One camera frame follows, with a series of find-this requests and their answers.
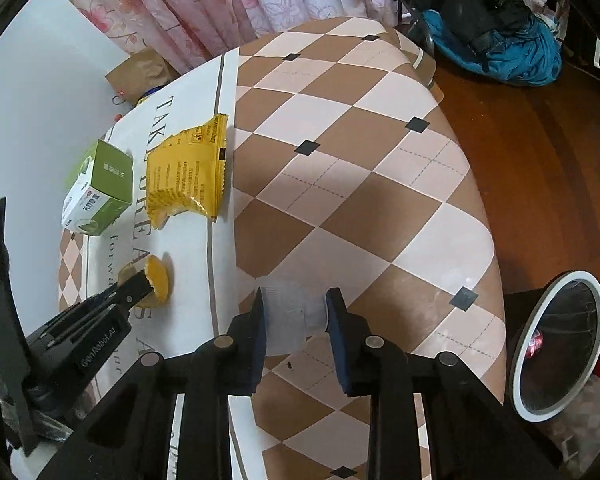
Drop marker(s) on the green white medicine box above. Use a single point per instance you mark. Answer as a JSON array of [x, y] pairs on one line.
[[101, 190]]

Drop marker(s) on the blue black clothes pile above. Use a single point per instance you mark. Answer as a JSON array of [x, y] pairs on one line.
[[499, 39]]

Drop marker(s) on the yellow snack bag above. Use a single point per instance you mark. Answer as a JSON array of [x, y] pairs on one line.
[[186, 173]]

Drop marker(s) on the brown paper bag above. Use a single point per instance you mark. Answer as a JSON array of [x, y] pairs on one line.
[[139, 74]]

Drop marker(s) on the checkered tablecloth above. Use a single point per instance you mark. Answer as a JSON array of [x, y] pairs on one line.
[[343, 173]]

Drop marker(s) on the white round trash bin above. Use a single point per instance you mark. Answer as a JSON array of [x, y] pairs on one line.
[[567, 312]]

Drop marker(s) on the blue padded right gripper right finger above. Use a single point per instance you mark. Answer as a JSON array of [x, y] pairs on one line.
[[353, 359]]

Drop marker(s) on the red cola can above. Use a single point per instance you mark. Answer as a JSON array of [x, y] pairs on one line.
[[534, 345]]

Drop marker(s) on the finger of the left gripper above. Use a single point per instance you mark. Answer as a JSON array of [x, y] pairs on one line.
[[130, 289], [105, 299]]

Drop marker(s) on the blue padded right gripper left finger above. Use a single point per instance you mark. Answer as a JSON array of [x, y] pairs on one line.
[[244, 363]]

